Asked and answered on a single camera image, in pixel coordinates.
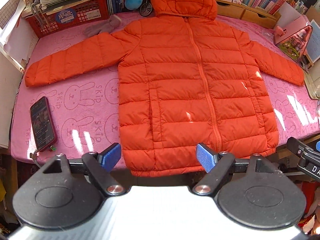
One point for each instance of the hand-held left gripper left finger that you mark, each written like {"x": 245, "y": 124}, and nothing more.
{"x": 111, "y": 156}

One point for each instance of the white grid-lined board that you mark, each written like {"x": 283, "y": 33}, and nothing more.
{"x": 10, "y": 10}

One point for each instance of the orange hooded puffer jacket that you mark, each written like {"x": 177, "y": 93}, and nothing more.
{"x": 180, "y": 80}

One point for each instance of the pink miniature house kit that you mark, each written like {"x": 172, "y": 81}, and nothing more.
{"x": 295, "y": 27}

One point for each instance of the black miniature bicycle model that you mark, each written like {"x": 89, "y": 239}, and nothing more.
{"x": 146, "y": 10}

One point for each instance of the red plastic crate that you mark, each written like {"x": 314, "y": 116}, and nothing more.
{"x": 82, "y": 12}

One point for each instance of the smartphone with dark red case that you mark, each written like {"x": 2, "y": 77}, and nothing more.
{"x": 42, "y": 122}

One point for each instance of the pink rabbit-print mat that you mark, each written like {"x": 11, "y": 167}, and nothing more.
{"x": 82, "y": 100}

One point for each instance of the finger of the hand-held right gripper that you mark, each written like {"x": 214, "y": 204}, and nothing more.
{"x": 318, "y": 147}
{"x": 308, "y": 166}

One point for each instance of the blue round plush ball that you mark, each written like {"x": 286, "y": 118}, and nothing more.
{"x": 133, "y": 1}

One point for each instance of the grey knitted glove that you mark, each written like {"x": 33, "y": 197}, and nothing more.
{"x": 105, "y": 27}

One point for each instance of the wooden desktop drawer unit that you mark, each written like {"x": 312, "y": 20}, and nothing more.
{"x": 230, "y": 10}

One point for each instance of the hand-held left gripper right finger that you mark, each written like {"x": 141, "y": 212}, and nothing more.
{"x": 206, "y": 157}

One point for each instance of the small white easel board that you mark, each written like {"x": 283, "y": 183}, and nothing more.
{"x": 314, "y": 42}

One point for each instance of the white side panel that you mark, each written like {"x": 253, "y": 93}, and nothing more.
{"x": 10, "y": 80}

